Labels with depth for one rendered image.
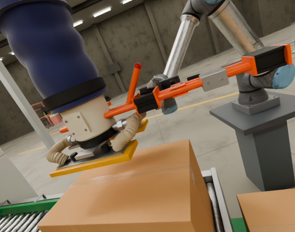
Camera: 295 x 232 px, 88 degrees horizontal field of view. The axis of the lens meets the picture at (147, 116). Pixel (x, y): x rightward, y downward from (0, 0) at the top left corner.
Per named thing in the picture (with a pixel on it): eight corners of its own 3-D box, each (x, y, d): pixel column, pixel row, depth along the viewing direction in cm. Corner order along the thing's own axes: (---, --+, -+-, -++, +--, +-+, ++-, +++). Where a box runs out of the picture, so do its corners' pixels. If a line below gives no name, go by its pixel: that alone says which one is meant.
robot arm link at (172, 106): (174, 107, 94) (167, 88, 90) (181, 110, 83) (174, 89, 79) (160, 113, 93) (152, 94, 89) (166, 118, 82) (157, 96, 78)
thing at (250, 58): (254, 76, 41) (250, 57, 39) (244, 72, 47) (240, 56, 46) (292, 63, 38) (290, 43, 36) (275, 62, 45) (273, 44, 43)
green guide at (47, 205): (-12, 217, 163) (-18, 211, 161) (-2, 207, 173) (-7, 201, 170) (112, 203, 110) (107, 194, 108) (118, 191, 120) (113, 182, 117)
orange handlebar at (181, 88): (41, 142, 67) (36, 136, 66) (81, 116, 95) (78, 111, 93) (297, 58, 38) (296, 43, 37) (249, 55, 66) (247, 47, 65)
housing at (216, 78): (204, 92, 45) (200, 78, 44) (202, 87, 52) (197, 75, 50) (230, 84, 43) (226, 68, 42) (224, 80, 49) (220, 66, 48)
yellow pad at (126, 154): (50, 178, 57) (43, 167, 56) (68, 160, 66) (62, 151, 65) (131, 160, 46) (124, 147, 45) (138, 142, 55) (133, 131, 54)
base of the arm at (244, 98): (232, 102, 124) (230, 91, 122) (252, 93, 126) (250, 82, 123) (252, 107, 106) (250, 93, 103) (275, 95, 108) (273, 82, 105)
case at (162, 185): (86, 284, 71) (35, 226, 59) (120, 205, 106) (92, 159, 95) (227, 305, 50) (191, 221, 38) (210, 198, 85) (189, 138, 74)
